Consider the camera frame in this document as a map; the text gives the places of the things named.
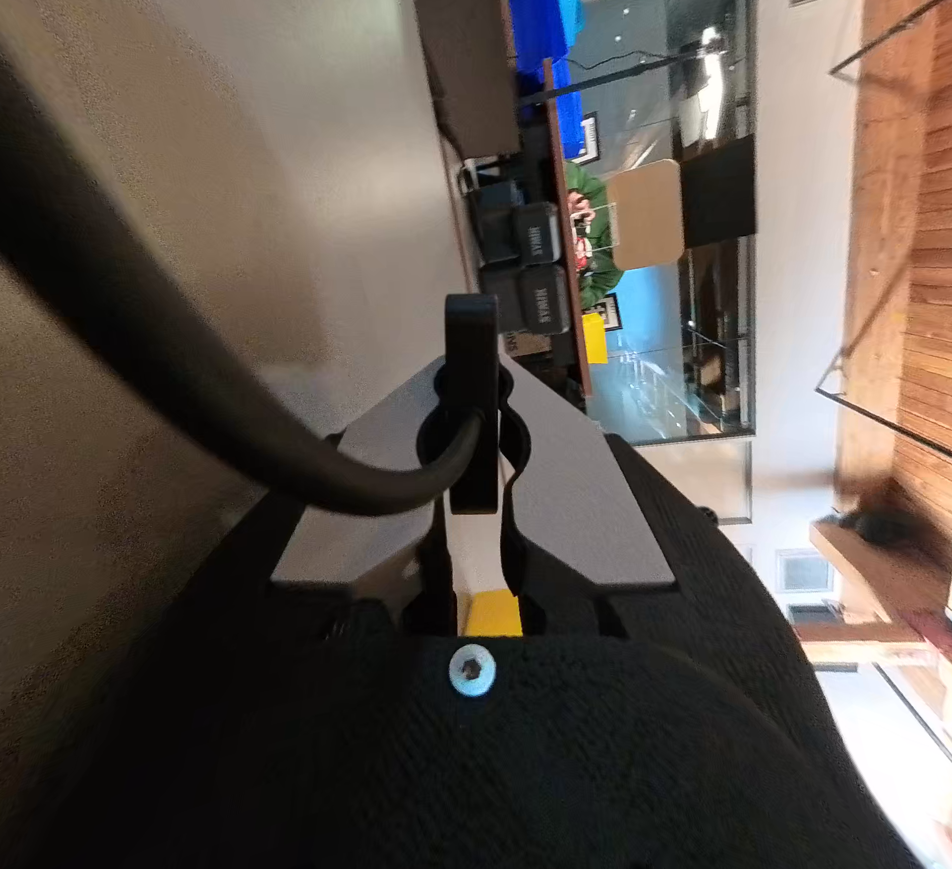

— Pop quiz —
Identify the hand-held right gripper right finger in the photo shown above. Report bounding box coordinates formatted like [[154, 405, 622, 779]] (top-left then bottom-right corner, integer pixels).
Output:
[[497, 354, 678, 633]]

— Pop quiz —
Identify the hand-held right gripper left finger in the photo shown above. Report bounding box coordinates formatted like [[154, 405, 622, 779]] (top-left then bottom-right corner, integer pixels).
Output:
[[270, 356, 456, 632]]

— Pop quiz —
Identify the thick black hub cable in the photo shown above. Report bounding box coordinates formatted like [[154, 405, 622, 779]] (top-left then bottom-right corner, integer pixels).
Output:
[[0, 43, 501, 517]]

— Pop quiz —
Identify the black rounded case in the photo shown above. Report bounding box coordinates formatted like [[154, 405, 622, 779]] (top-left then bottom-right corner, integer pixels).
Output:
[[518, 265, 574, 336], [513, 203, 563, 266], [469, 181, 522, 267]]

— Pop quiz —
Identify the long wooden table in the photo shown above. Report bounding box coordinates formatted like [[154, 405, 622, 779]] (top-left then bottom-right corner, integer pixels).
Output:
[[543, 57, 595, 397]]

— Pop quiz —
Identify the blue plastic bin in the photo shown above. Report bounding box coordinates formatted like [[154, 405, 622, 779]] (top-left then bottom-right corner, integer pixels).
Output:
[[549, 58, 586, 159], [509, 0, 581, 72]]

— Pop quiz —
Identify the black light stand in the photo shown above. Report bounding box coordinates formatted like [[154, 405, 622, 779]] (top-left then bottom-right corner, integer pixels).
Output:
[[517, 51, 716, 107]]

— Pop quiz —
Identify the black equipment case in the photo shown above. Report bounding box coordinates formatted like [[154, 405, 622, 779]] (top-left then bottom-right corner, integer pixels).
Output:
[[402, 0, 522, 159]]

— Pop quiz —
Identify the black metal rod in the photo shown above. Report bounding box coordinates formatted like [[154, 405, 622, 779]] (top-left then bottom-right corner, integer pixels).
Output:
[[828, 0, 952, 78]]

